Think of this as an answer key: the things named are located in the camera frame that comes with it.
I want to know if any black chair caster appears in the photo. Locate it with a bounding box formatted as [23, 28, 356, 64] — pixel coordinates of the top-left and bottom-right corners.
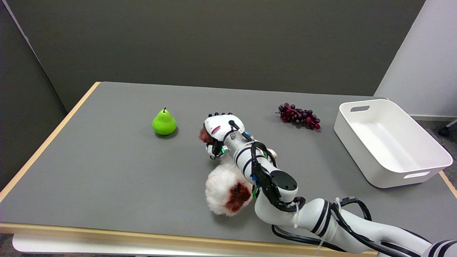
[438, 120, 457, 137]

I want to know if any green pear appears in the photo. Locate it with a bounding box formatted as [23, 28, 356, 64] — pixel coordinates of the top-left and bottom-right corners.
[152, 107, 177, 136]

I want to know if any white plastic bin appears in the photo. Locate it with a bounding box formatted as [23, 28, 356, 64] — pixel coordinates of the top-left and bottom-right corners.
[334, 99, 453, 188]

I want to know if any white table frame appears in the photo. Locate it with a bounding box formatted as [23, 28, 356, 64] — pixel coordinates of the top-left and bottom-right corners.
[12, 234, 257, 257]

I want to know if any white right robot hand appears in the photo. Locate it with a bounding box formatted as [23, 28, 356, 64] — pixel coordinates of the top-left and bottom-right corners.
[203, 112, 247, 160]

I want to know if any dark red grape bunch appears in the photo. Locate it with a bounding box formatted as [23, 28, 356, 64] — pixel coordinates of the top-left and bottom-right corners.
[275, 103, 321, 130]

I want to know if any white brown plush toy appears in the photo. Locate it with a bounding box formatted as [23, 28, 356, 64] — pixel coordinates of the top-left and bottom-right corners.
[199, 128, 277, 217]

